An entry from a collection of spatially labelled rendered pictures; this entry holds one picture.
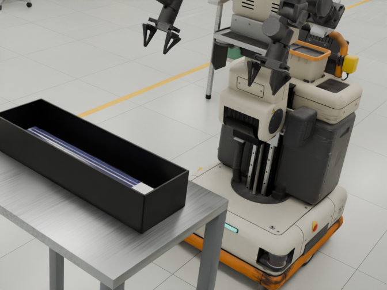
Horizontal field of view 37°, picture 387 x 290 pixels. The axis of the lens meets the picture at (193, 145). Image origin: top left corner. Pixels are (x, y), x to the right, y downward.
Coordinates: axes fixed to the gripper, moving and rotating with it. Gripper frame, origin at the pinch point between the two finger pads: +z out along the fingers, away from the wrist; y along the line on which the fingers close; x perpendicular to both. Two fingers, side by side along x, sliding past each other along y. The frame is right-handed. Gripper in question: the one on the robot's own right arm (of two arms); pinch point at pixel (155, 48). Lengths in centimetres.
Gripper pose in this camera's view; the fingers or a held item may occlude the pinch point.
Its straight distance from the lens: 205.7
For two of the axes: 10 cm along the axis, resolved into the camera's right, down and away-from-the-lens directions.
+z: -3.8, 9.2, 0.9
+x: 4.8, 1.1, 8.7
